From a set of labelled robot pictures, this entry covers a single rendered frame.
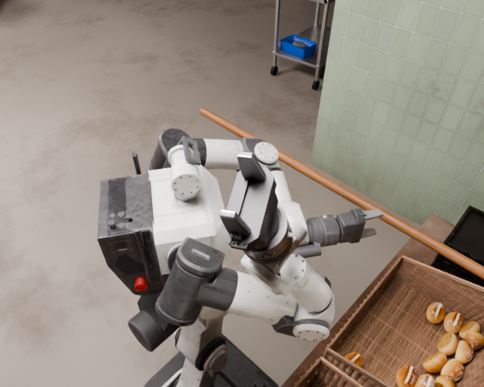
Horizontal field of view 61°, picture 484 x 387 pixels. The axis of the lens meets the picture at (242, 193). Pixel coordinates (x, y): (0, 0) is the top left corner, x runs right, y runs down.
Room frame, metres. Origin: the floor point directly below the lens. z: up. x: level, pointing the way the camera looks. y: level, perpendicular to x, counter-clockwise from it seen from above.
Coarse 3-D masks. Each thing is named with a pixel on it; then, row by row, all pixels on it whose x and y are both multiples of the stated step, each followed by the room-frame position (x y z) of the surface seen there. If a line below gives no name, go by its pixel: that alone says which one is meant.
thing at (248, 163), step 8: (240, 152) 0.41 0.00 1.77; (248, 152) 0.41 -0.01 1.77; (240, 160) 0.41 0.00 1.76; (248, 160) 0.41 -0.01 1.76; (256, 160) 0.41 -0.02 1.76; (240, 168) 0.42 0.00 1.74; (248, 168) 0.41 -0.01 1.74; (256, 168) 0.41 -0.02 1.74; (248, 176) 0.42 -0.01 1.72; (256, 176) 0.42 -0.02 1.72; (264, 176) 0.42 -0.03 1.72
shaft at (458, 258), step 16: (208, 112) 1.38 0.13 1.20; (240, 128) 1.27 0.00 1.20; (288, 160) 1.08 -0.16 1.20; (320, 176) 1.00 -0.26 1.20; (336, 192) 0.93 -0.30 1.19; (352, 192) 0.92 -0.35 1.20; (368, 208) 0.86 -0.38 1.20; (400, 224) 0.79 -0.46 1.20; (432, 240) 0.72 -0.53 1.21; (448, 256) 0.68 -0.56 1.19; (464, 256) 0.67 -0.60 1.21; (480, 272) 0.62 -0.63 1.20
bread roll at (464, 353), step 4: (464, 340) 0.71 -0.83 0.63; (460, 344) 0.69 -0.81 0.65; (464, 344) 0.69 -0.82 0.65; (456, 348) 0.68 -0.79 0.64; (460, 348) 0.67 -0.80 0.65; (464, 348) 0.67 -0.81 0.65; (468, 348) 0.67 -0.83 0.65; (472, 348) 0.68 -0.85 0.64; (456, 352) 0.66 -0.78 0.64; (460, 352) 0.66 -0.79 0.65; (464, 352) 0.65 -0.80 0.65; (468, 352) 0.65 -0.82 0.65; (472, 352) 0.66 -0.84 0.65; (456, 356) 0.65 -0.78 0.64; (460, 356) 0.64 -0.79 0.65; (464, 356) 0.64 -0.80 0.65; (468, 356) 0.64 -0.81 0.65; (472, 356) 0.65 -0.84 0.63; (460, 360) 0.63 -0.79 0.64; (464, 360) 0.63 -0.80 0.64; (468, 360) 0.63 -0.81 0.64
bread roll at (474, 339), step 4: (468, 332) 0.71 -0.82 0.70; (472, 332) 0.70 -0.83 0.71; (476, 332) 0.70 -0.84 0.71; (468, 336) 0.70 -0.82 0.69; (472, 336) 0.69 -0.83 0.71; (476, 336) 0.69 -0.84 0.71; (480, 336) 0.69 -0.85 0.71; (468, 340) 0.69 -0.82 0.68; (472, 340) 0.68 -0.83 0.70; (476, 340) 0.68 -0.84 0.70; (480, 340) 0.68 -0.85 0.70; (468, 344) 0.68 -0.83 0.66; (472, 344) 0.67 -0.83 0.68; (476, 344) 0.67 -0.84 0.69; (480, 344) 0.67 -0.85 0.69; (476, 348) 0.66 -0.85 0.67; (480, 348) 0.67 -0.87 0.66
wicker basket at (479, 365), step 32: (384, 288) 0.96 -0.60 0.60; (416, 288) 0.95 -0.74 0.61; (448, 288) 0.89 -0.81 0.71; (480, 288) 0.83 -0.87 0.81; (352, 320) 0.74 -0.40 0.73; (384, 320) 0.81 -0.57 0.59; (416, 320) 0.82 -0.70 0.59; (480, 320) 0.78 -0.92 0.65; (384, 352) 0.68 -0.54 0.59; (416, 352) 0.68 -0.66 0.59; (480, 352) 0.65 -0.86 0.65; (384, 384) 0.49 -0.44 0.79; (480, 384) 0.51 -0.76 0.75
